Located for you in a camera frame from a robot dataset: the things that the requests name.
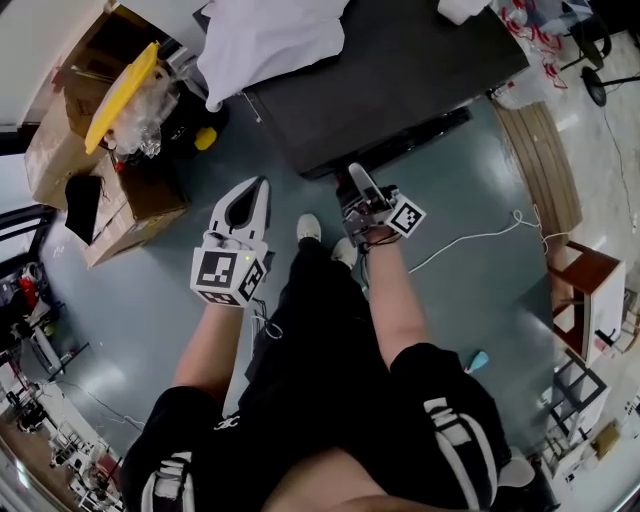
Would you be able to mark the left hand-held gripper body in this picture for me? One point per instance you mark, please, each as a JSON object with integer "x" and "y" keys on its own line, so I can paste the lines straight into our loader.
{"x": 215, "y": 270}

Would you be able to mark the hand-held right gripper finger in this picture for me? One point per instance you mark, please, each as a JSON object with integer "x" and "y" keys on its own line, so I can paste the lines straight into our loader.
{"x": 362, "y": 182}

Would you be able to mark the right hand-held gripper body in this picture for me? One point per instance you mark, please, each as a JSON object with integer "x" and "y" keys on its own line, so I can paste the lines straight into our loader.
{"x": 407, "y": 217}

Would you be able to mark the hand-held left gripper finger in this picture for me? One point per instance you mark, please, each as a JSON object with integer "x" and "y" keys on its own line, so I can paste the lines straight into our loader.
{"x": 261, "y": 220}
{"x": 220, "y": 215}

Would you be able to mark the person's right forearm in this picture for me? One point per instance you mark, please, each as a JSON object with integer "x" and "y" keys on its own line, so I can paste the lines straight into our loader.
{"x": 395, "y": 310}

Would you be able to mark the person's left forearm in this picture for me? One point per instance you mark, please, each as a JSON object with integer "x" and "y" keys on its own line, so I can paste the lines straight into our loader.
{"x": 215, "y": 350}

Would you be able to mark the cardboard boxes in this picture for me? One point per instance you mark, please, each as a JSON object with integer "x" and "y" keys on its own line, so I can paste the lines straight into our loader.
{"x": 95, "y": 55}

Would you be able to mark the person's left white shoe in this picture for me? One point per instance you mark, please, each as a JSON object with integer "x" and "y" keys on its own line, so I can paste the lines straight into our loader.
{"x": 308, "y": 227}

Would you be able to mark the person's white shoe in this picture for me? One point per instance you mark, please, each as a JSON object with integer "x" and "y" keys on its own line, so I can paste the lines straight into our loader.
{"x": 345, "y": 252}
{"x": 308, "y": 227}

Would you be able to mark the person's right white shoe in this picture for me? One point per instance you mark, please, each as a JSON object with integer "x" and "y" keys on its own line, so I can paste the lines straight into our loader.
{"x": 345, "y": 252}

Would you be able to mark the person's black trousers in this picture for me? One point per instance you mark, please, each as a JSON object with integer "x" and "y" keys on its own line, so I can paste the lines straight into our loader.
{"x": 320, "y": 300}

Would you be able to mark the yellow-lidded clear bin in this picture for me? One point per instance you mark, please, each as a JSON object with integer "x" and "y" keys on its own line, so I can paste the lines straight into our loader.
{"x": 190, "y": 120}

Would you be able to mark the clear plastic waste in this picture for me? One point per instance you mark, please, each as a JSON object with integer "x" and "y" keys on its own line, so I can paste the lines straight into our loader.
{"x": 142, "y": 115}

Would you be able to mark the black cloth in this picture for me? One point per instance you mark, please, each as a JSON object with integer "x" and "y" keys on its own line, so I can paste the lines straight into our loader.
{"x": 82, "y": 210}

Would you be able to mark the wooden slat mat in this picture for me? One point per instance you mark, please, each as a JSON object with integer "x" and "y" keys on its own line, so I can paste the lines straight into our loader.
{"x": 542, "y": 165}

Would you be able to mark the light blue object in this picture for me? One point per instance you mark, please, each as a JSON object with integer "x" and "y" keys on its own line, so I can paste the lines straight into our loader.
{"x": 477, "y": 361}

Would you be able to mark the white crumpled cloth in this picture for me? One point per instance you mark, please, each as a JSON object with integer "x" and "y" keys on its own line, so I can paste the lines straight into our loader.
{"x": 270, "y": 45}

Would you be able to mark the large plain cardboard box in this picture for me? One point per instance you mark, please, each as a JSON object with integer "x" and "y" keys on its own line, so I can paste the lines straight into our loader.
{"x": 55, "y": 155}

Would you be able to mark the person's black shirt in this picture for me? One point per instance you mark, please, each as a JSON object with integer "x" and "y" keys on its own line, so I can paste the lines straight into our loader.
{"x": 310, "y": 425}

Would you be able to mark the black and white bicycle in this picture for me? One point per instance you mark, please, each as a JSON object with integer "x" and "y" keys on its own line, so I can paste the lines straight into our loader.
{"x": 45, "y": 345}

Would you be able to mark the red bag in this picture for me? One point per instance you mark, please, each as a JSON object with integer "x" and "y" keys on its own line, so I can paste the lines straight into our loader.
{"x": 27, "y": 292}

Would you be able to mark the red-brown table with white top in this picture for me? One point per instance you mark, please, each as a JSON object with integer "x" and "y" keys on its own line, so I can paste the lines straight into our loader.
{"x": 605, "y": 300}

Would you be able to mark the white plastic bags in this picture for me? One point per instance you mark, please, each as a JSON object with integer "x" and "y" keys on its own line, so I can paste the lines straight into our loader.
{"x": 537, "y": 35}

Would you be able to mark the black standing fan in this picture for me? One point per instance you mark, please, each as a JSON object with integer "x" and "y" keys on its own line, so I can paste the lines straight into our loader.
{"x": 595, "y": 87}

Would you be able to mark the cluttered wooden workbench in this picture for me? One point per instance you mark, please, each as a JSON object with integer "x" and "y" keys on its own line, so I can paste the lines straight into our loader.
{"x": 45, "y": 465}

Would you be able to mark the black chair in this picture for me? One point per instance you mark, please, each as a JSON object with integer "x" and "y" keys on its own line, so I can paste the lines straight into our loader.
{"x": 592, "y": 35}

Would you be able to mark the white chair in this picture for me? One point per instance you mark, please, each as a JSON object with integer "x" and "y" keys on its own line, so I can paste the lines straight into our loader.
{"x": 517, "y": 472}

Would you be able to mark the black frame white table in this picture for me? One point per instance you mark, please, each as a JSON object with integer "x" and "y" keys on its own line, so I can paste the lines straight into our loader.
{"x": 585, "y": 400}

